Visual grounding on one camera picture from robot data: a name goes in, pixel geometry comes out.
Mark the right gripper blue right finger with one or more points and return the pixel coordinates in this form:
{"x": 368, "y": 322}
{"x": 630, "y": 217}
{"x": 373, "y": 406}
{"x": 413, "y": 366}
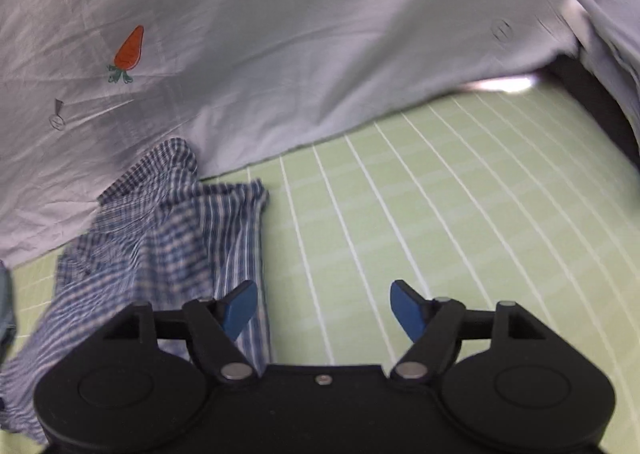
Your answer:
{"x": 434, "y": 327}

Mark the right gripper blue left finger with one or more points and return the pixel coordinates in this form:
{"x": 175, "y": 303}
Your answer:
{"x": 214, "y": 326}

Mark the blue plaid shirt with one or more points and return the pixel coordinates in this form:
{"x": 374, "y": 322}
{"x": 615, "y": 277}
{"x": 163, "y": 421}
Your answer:
{"x": 160, "y": 235}

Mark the green grid cutting mat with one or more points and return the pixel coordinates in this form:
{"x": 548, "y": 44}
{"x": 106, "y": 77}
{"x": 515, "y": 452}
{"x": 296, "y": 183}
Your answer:
{"x": 478, "y": 196}

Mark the blue denim jeans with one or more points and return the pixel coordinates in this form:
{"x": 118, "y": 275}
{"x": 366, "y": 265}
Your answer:
{"x": 8, "y": 326}

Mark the grey carrot print sheet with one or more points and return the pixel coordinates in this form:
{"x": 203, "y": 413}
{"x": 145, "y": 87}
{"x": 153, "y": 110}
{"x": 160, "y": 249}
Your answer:
{"x": 88, "y": 85}

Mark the grey folded garment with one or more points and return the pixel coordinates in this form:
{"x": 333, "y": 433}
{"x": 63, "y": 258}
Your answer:
{"x": 613, "y": 51}

